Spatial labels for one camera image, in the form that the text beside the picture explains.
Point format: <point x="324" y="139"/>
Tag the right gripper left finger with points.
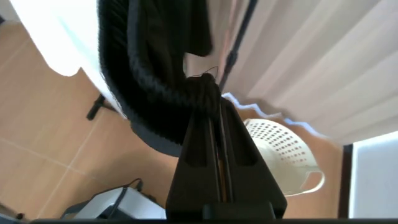
<point x="189" y="189"/>

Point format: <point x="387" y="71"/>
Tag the white laundry basket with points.
<point x="286" y="155"/>

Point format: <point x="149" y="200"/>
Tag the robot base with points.
<point x="133" y="205"/>

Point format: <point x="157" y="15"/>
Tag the black garment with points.
<point x="155" y="62"/>

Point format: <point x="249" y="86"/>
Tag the black clothes rack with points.
<point x="239" y="40"/>

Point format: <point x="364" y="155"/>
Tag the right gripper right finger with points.
<point x="255" y="186"/>

